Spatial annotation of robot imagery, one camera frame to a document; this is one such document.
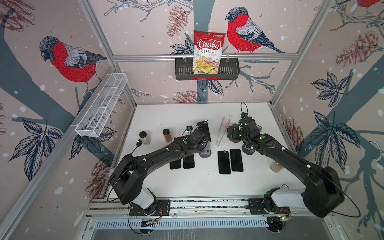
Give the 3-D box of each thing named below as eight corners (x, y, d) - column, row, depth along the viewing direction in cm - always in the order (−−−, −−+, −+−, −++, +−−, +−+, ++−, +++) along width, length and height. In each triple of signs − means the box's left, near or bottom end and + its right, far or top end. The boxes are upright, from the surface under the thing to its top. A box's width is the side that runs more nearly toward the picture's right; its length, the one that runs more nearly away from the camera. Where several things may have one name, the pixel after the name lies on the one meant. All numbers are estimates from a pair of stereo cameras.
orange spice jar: (168, 144, 100) (165, 135, 92) (164, 139, 103) (161, 130, 94) (173, 141, 102) (170, 132, 93) (169, 136, 104) (166, 127, 96)
